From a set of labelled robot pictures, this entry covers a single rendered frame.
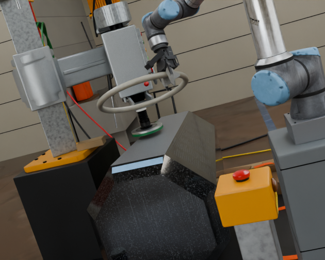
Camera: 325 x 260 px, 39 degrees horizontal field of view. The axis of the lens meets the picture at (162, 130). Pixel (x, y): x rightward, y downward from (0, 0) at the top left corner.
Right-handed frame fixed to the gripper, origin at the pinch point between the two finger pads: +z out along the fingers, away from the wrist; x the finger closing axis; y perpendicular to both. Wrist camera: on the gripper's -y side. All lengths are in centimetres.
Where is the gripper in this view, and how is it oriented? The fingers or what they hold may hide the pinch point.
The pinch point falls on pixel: (169, 85)
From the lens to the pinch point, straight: 219.0
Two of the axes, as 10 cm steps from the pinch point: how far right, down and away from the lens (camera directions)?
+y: 8.1, -1.6, 5.6
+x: -4.9, 3.2, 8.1
